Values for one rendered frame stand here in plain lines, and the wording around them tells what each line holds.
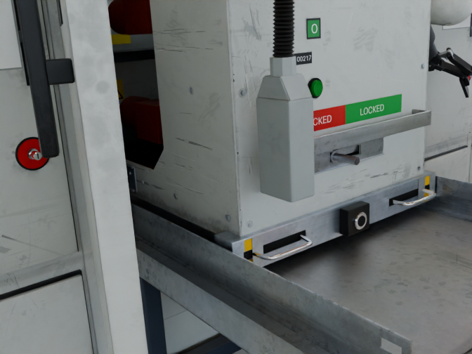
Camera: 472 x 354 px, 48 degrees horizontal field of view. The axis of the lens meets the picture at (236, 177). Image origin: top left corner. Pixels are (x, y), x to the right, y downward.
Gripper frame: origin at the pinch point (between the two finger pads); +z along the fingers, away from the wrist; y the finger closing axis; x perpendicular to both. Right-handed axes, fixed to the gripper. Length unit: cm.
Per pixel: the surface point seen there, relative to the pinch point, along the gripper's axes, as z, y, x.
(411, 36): -45, 7, -27
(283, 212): -47, -12, -65
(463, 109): 28.4, -0.7, 20.0
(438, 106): 16.5, -5.2, 12.5
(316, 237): -39, -10, -65
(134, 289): -82, -2, -95
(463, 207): -13.3, 8.5, -45.9
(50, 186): -67, -50, -66
